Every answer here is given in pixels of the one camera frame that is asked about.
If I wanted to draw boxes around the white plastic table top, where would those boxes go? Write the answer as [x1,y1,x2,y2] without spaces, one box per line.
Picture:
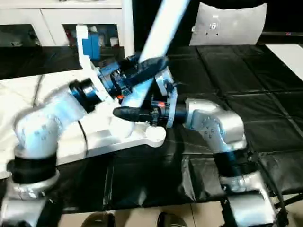
[0,70,167,181]

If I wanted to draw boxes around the dark right robot foot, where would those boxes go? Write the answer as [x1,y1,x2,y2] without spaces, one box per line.
[158,211,188,227]

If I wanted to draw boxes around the black furniture with yellow label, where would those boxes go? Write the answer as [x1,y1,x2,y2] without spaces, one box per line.
[132,0,202,57]

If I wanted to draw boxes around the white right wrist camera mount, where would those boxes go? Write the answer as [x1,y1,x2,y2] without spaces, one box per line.
[153,67,178,129]

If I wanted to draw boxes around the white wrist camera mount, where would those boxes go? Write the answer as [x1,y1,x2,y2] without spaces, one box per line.
[153,67,178,129]
[75,23,119,105]

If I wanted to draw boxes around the white flat board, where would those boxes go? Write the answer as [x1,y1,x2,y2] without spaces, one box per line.
[266,43,303,84]

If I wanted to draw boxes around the black work mat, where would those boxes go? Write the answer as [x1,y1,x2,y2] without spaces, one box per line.
[0,44,303,213]

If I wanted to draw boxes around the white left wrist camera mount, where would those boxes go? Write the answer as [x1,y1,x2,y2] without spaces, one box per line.
[75,23,119,105]

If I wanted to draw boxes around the dark left robot foot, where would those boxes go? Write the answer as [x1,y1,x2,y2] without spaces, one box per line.
[82,212,116,227]

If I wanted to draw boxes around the dark robot foot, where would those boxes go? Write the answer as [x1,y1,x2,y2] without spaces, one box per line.
[82,212,116,227]
[158,211,188,227]

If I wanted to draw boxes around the black metal stand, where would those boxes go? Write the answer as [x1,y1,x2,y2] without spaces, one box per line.
[274,192,303,214]

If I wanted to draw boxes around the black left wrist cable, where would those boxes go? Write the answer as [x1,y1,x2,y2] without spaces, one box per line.
[32,72,91,158]

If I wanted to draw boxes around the white glass-door cabinet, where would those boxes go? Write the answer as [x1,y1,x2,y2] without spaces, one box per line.
[0,0,125,47]

